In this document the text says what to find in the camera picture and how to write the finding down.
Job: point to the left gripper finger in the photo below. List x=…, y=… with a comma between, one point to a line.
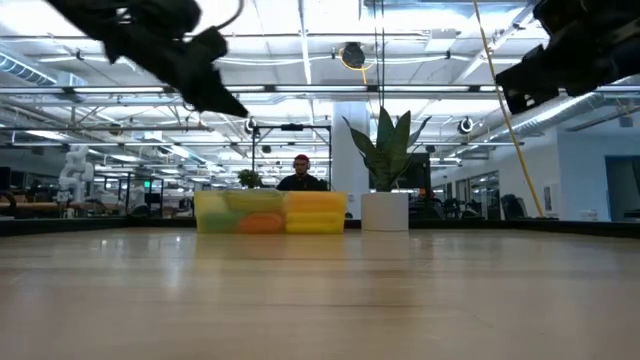
x=215, y=97

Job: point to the grey microfiber towel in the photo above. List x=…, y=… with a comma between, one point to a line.
x=250, y=200

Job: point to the yellow plastic bin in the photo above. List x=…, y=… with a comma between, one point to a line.
x=200, y=220

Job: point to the pink microfiber towel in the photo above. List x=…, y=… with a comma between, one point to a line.
x=261, y=223

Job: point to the yellow microfiber towel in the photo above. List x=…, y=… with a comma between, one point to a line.
x=314, y=222

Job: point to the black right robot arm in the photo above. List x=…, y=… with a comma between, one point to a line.
x=575, y=12

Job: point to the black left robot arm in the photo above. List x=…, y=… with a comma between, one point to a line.
x=125, y=15

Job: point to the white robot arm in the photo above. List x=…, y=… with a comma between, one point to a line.
x=75, y=172

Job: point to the small green plant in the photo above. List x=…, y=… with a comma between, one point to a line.
x=249, y=178

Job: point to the person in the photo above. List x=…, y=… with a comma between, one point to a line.
x=301, y=177

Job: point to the snake plant in white pot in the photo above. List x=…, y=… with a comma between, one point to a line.
x=387, y=150

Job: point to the black monitor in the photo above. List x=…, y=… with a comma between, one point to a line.
x=420, y=172

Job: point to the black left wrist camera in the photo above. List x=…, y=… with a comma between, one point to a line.
x=210, y=41

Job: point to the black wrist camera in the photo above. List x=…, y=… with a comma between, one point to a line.
x=527, y=82
x=210, y=41

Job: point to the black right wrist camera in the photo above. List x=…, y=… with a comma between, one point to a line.
x=527, y=82

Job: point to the black frame stand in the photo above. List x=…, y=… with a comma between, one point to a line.
x=292, y=127

